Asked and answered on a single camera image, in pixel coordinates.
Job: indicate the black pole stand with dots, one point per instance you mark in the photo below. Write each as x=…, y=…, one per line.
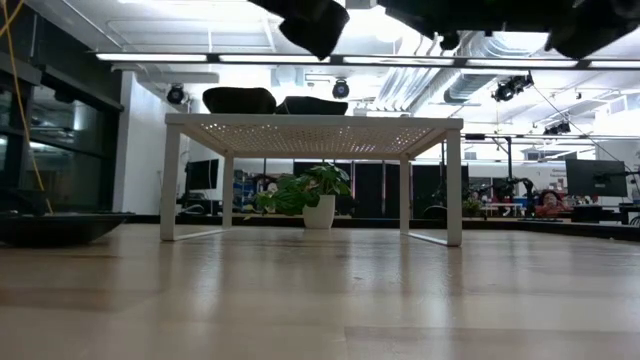
x=509, y=155

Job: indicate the green plant in white pot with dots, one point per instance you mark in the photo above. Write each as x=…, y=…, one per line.
x=320, y=212

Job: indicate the background black robot arm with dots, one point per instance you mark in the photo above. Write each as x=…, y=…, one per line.
x=525, y=187

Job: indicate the black aluminium table frame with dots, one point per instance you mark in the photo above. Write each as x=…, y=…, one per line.
x=380, y=223

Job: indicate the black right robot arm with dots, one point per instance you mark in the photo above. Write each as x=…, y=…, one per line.
x=500, y=15

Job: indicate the small white table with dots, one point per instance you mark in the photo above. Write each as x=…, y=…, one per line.
x=502, y=206

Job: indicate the black computer monitor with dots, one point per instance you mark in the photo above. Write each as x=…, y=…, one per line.
x=202, y=174
x=595, y=177

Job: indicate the person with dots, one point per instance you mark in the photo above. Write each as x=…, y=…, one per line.
x=550, y=200

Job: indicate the small green potted plant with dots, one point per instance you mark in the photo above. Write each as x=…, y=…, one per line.
x=472, y=206

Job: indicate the white perforated shelf riser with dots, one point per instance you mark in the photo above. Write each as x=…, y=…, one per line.
x=315, y=121

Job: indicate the black partition panels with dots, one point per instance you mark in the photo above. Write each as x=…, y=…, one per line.
x=370, y=187

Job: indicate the long ceiling light bar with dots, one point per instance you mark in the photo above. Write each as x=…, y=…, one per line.
x=212, y=58

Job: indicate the black ceiling spotlight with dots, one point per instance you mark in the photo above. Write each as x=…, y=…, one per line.
x=176, y=95
x=510, y=89
x=557, y=128
x=341, y=89

